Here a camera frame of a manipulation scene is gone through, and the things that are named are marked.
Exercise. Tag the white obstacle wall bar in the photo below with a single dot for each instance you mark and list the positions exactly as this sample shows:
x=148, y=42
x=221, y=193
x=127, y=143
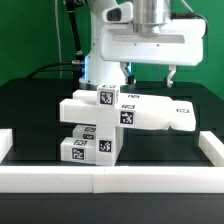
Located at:
x=212, y=147

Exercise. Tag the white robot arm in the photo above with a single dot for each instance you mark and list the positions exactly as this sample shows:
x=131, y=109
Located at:
x=137, y=31

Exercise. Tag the white block left edge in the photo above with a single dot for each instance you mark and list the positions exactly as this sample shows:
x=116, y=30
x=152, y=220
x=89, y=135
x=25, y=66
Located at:
x=6, y=142

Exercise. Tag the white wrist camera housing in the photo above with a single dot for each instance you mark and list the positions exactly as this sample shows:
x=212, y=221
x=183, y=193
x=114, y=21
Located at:
x=122, y=13

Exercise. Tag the white front rail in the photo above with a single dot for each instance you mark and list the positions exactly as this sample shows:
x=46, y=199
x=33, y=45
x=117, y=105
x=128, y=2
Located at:
x=89, y=179

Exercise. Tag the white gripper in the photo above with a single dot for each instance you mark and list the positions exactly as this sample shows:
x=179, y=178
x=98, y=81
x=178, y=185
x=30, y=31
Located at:
x=179, y=42

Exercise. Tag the white chair back frame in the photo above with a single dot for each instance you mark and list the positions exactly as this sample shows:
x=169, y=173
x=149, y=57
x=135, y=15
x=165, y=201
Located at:
x=137, y=111

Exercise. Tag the white tagged cube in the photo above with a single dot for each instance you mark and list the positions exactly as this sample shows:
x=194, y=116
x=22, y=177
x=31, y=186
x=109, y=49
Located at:
x=107, y=95

